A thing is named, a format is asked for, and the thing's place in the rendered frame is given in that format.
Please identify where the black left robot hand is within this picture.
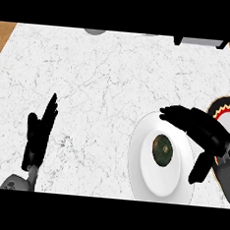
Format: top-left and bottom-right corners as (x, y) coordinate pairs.
(21, 89), (61, 175)

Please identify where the black red patterned plate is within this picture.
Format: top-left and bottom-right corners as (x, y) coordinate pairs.
(202, 93), (230, 167)

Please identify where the dark green squash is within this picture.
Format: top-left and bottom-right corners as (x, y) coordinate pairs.
(150, 133), (175, 168)

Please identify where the grey round object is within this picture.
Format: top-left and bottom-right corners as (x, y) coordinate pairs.
(82, 29), (107, 37)

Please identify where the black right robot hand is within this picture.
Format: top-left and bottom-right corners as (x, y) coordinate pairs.
(152, 103), (230, 189)

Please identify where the white plate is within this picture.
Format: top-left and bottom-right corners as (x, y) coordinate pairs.
(123, 108), (201, 206)

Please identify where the grey appliance with black legs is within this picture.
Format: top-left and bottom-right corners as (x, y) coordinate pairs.
(172, 36), (230, 51)

